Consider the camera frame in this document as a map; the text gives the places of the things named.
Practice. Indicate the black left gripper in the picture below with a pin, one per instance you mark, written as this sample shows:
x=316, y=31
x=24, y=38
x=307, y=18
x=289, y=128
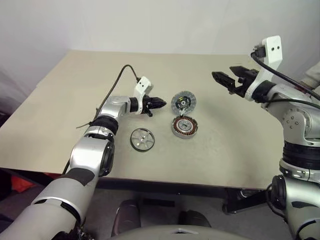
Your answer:
x=149, y=103

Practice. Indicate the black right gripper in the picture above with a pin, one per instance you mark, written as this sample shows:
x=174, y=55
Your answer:
x=241, y=87

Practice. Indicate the motor housing with copper windings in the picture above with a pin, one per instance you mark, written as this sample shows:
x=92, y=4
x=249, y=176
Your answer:
x=185, y=127

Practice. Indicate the silver spoked rotor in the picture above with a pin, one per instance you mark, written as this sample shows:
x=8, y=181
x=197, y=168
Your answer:
x=142, y=139

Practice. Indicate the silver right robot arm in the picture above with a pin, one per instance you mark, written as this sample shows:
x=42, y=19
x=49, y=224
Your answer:
x=295, y=120

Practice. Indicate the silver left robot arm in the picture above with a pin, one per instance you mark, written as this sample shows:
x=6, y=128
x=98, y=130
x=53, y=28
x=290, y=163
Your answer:
x=82, y=155

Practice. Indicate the black zip tie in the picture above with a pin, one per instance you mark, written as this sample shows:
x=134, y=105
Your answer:
x=83, y=125

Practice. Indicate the bystander in pale top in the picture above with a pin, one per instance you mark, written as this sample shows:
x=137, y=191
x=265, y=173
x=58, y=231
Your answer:
x=312, y=75

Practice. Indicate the grey robot torso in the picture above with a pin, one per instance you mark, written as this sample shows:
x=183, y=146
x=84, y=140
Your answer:
x=165, y=233

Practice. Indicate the red fabric item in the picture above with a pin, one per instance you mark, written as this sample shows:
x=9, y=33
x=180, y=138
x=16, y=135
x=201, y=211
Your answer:
x=22, y=185

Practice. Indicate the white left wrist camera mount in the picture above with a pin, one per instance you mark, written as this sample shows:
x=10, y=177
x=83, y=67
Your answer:
x=142, y=85

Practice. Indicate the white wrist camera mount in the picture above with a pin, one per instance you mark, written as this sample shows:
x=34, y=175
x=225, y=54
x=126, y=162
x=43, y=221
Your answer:
x=273, y=47
x=142, y=85

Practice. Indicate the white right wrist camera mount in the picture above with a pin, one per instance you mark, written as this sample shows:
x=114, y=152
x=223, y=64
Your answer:
x=273, y=47

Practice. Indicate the black table frame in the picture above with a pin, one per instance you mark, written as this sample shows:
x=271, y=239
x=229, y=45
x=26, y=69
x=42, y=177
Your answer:
x=162, y=188

